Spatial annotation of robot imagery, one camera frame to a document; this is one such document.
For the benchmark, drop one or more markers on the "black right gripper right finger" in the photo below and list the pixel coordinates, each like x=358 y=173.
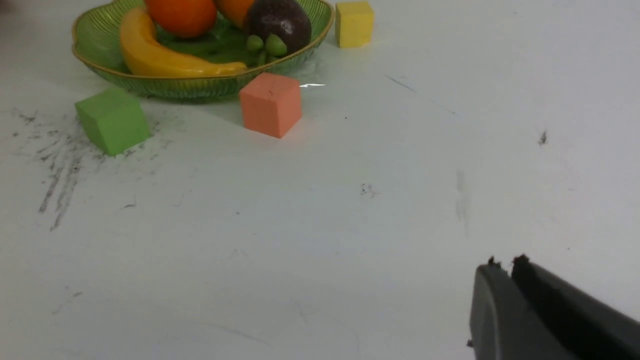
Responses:
x=583 y=325

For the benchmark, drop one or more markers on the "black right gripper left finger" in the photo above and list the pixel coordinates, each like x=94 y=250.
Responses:
x=503 y=325

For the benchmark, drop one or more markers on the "dark purple mangosteen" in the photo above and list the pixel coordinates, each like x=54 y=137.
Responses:
x=275 y=29

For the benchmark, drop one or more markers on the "orange mango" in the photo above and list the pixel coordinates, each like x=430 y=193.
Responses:
x=235 y=11

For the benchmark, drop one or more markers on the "orange persimmon with leaves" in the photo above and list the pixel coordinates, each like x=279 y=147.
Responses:
x=183 y=18

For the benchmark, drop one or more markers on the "yellow banana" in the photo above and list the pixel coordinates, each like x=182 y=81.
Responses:
x=144 y=56

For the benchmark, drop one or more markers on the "salmon pink foam cube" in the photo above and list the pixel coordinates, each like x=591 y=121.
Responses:
x=271 y=104

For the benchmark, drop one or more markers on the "yellow foam cube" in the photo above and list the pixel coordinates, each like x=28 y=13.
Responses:
x=354 y=23

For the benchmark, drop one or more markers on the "green foam cube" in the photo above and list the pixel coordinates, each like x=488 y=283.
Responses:
x=113 y=121

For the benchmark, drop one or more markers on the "green glass leaf plate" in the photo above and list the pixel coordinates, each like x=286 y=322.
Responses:
x=96 y=43

